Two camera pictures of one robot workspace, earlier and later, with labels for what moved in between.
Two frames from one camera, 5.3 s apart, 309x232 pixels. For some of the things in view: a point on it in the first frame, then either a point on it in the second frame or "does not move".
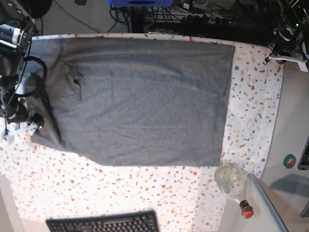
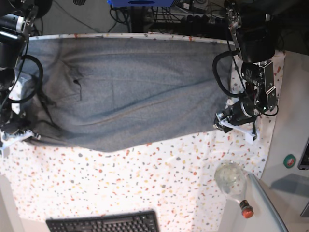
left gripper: (19, 113) to (17, 123)
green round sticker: (289, 160) does not move
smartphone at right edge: (303, 163) does not move
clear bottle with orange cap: (231, 178) does not move
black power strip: (206, 19) does not move
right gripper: (283, 44) to (236, 113)
